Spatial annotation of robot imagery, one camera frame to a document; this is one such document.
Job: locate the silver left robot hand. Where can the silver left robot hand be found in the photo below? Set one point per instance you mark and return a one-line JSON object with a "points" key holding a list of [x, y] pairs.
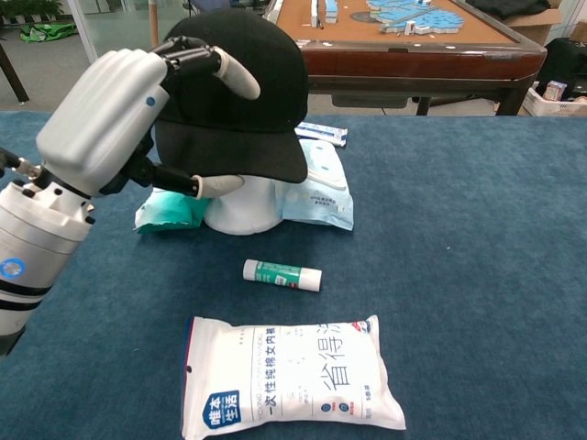
{"points": [[101, 114]]}

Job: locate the black baseball cap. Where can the black baseball cap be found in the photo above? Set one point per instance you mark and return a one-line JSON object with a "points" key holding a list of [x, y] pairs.
{"points": [[257, 91]]}

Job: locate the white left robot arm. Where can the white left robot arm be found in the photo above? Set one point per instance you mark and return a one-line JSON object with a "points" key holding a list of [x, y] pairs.
{"points": [[32, 238]]}

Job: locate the white foam mannequin head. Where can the white foam mannequin head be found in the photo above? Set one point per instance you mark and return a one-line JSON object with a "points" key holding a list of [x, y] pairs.
{"points": [[247, 206]]}

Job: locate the dark table leg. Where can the dark table leg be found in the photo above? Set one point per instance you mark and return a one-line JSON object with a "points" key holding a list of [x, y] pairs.
{"points": [[14, 78]]}

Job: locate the green bag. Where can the green bag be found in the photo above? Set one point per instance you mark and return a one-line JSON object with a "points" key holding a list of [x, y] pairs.
{"points": [[46, 33]]}

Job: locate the wooden pole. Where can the wooden pole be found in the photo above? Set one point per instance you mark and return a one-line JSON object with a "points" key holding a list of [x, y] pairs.
{"points": [[154, 23]]}

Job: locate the teal white tissue pack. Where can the teal white tissue pack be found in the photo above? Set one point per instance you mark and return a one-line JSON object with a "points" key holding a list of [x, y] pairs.
{"points": [[169, 213]]}

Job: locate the small blue white packet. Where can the small blue white packet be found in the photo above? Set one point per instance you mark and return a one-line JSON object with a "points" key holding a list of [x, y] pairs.
{"points": [[321, 133]]}

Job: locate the light blue wet wipes pack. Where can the light blue wet wipes pack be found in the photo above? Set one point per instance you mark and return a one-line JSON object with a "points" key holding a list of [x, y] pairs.
{"points": [[321, 192]]}

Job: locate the green white glue stick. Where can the green white glue stick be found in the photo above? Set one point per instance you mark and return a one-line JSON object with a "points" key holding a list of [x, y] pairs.
{"points": [[280, 274]]}

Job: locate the row of standing mahjong tiles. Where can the row of standing mahjong tiles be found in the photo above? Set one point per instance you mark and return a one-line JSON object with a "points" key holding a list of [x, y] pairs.
{"points": [[330, 11]]}

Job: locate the brown mahjong table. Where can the brown mahjong table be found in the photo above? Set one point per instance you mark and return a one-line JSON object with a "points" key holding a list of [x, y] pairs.
{"points": [[413, 64]]}

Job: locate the white disposable underwear package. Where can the white disposable underwear package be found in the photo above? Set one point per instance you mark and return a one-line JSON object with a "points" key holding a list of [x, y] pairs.
{"points": [[293, 380]]}

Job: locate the blue mahjong tile cluster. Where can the blue mahjong tile cluster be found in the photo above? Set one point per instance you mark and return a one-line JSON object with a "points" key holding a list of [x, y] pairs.
{"points": [[426, 16]]}

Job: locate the blue table mat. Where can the blue table mat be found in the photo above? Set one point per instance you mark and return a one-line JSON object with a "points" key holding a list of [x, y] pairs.
{"points": [[458, 275]]}

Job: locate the black garment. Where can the black garment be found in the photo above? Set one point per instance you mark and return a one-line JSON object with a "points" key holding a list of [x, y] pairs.
{"points": [[509, 7]]}

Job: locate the white plastic crate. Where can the white plastic crate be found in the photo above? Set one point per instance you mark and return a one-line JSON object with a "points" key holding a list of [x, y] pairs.
{"points": [[550, 107]]}

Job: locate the glass door frame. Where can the glass door frame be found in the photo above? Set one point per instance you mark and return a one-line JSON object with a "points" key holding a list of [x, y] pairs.
{"points": [[87, 27]]}

